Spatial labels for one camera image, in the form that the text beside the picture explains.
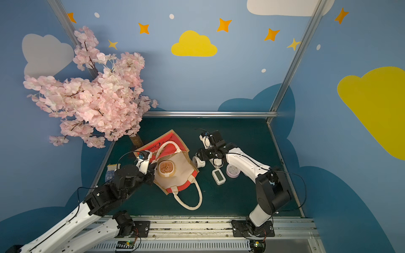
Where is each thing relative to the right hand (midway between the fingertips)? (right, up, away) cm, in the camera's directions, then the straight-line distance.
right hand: (203, 151), depth 88 cm
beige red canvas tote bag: (-18, +4, -8) cm, 20 cm away
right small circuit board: (+26, -43, -15) cm, 52 cm away
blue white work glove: (-56, -12, +4) cm, 58 cm away
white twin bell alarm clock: (-3, -7, +2) cm, 8 cm away
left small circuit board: (-37, -42, -16) cm, 58 cm away
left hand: (-23, -3, -17) cm, 28 cm away
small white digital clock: (+9, -15, +2) cm, 17 cm away
